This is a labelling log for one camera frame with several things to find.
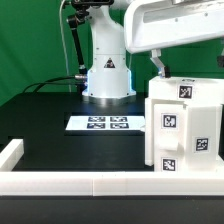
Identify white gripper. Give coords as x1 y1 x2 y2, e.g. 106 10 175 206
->
124 0 224 78

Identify white cabinet body box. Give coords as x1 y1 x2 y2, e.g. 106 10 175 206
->
145 98 224 172

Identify white cabinet door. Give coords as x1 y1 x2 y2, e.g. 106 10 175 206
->
154 104 185 172

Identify white cabinet top block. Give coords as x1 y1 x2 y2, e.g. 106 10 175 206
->
149 77 224 104

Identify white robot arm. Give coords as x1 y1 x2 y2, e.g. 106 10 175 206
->
83 0 224 104

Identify white U-shaped fence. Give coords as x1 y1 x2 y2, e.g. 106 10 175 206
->
0 139 224 196

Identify black cables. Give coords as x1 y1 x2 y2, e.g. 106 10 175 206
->
22 75 88 94

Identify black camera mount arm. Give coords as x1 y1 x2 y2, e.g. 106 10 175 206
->
67 0 114 75

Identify white marker base plate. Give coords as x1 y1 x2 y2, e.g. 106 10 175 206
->
66 116 145 131

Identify grey cable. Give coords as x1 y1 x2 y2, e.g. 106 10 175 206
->
58 0 73 94

